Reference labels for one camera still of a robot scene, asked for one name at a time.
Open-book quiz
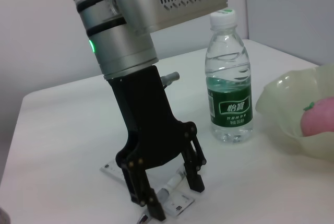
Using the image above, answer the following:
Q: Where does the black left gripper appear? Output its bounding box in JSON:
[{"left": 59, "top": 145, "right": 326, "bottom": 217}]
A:
[{"left": 106, "top": 64, "right": 209, "bottom": 221}]

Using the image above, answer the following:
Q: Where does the transparent plastic ruler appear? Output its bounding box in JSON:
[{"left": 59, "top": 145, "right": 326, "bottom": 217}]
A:
[{"left": 100, "top": 159, "right": 195, "bottom": 219}]

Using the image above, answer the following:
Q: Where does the clear water bottle green label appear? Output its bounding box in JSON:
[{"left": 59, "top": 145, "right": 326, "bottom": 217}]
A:
[{"left": 205, "top": 8, "right": 254, "bottom": 144}]

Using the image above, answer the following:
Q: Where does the pink toy peach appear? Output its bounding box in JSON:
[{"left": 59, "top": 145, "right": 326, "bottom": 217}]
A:
[{"left": 300, "top": 97, "right": 334, "bottom": 137}]

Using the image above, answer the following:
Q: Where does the grey silver pen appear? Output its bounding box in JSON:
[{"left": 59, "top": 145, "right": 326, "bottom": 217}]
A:
[{"left": 138, "top": 171, "right": 187, "bottom": 224}]

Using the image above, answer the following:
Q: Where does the translucent green wavy fruit plate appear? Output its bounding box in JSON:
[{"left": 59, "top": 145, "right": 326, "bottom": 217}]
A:
[{"left": 255, "top": 63, "right": 334, "bottom": 161}]

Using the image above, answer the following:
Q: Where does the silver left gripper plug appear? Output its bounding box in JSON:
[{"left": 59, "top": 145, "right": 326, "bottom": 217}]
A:
[{"left": 160, "top": 71, "right": 181, "bottom": 88}]

